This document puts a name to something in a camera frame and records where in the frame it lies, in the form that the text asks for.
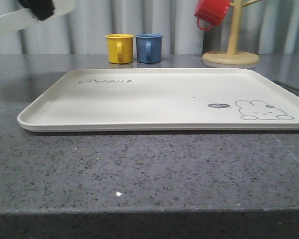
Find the white round plate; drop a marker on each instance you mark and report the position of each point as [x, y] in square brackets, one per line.
[23, 18]

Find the blue mug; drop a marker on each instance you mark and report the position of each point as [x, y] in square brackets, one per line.
[149, 48]

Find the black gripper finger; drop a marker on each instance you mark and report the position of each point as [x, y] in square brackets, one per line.
[42, 9]

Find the red mug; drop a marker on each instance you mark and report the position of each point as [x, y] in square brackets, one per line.
[211, 11]

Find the wooden mug tree stand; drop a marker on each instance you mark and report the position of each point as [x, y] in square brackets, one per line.
[232, 56]

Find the silver metal chopstick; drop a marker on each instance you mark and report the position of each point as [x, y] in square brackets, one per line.
[290, 88]

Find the cream rabbit print tray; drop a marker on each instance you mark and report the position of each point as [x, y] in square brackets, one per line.
[162, 99]

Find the yellow mug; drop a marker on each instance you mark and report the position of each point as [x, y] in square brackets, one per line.
[120, 48]

